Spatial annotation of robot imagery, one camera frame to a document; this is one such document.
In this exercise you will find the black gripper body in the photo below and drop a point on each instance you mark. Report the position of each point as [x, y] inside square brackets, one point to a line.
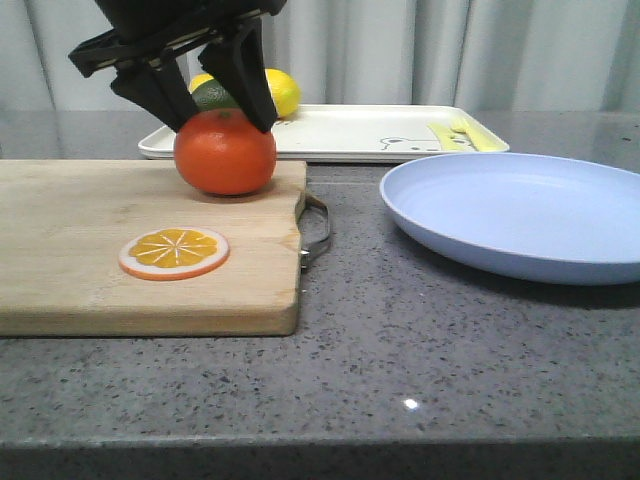
[144, 29]

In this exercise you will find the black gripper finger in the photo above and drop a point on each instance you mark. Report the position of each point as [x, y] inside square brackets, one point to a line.
[235, 59]
[161, 91]

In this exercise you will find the orange mandarin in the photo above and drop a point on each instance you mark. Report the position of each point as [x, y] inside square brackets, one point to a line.
[221, 152]

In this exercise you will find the light blue plate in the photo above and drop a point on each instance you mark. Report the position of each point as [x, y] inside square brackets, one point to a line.
[532, 217]

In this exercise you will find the white rectangular tray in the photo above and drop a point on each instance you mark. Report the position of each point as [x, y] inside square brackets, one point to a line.
[369, 133]

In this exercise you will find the yellow lemon left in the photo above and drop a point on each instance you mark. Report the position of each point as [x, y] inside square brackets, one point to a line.
[198, 80]

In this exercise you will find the yellow lemon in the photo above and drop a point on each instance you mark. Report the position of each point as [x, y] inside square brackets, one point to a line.
[285, 92]
[198, 80]

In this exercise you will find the green lime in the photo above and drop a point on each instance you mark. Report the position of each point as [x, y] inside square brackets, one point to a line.
[212, 96]

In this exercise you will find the yellow lemon right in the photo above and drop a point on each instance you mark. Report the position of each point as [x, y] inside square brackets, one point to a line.
[285, 92]

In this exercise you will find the wooden cutting board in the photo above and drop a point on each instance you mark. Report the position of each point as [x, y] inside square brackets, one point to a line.
[64, 222]

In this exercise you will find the orange slice toy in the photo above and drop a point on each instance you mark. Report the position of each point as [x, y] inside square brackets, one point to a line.
[174, 253]

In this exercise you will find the yellow plastic knife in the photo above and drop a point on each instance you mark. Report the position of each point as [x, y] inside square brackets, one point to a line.
[446, 137]

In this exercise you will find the yellow plastic fork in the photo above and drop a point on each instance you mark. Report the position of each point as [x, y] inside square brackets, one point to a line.
[480, 141]

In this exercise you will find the grey curtain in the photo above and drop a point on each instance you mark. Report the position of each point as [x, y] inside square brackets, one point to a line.
[475, 55]

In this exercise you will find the metal cutting board handle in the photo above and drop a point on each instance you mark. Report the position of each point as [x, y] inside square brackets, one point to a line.
[317, 240]

